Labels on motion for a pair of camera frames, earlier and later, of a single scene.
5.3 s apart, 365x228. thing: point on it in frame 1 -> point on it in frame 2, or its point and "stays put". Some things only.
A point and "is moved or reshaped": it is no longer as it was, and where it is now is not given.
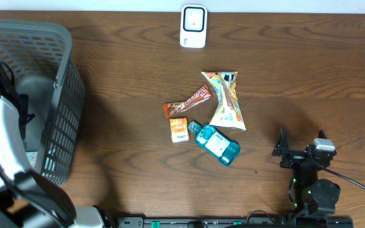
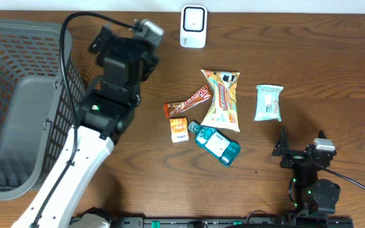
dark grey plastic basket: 39,54 stays put
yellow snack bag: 229,113 is moved or reshaped
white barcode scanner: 193,26 stays put
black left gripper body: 14,95 -> 137,64
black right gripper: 282,145 stays put
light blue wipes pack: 32,156 -> 267,104
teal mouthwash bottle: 226,149 stays put
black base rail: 249,221 stays put
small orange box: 179,129 stays put
